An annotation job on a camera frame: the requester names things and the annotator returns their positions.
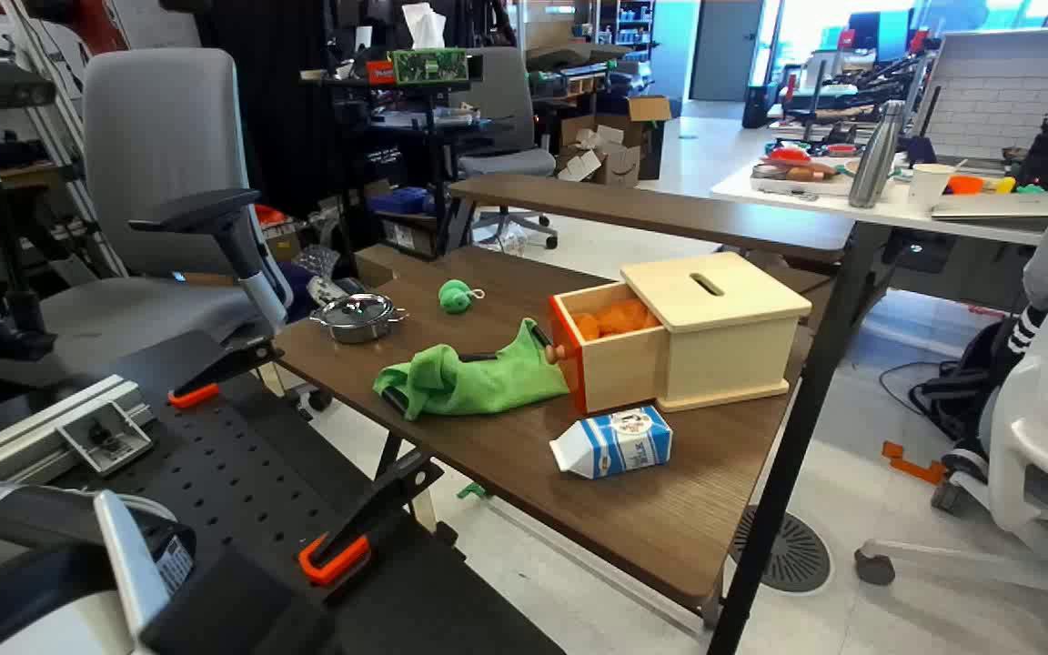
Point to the green cloth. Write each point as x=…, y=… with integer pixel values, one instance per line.
x=446, y=384

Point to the orange black clamp rear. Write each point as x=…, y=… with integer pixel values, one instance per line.
x=226, y=364

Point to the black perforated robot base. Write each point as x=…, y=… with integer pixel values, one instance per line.
x=251, y=483

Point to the grey office chair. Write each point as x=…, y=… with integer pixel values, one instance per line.
x=166, y=164

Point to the orange wooden drawer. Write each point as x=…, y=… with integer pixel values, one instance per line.
x=609, y=348

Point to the blue and white paper carton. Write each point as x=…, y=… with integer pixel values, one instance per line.
x=614, y=445

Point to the aluminium rail bracket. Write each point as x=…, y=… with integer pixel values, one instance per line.
x=101, y=428

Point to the wooden box with slot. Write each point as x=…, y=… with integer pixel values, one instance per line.
x=729, y=328

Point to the orange black clamp front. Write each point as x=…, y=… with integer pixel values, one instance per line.
x=335, y=556

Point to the orange black clamp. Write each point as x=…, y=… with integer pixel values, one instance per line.
x=335, y=556
x=226, y=364

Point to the small green ball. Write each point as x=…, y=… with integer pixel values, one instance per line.
x=456, y=296

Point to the white cup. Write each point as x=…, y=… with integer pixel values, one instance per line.
x=928, y=185

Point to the brown side table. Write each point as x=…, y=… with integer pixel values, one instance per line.
x=739, y=225

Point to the cardboard box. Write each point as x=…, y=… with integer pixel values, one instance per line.
x=616, y=148

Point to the silver water bottle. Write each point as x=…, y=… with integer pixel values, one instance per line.
x=878, y=159

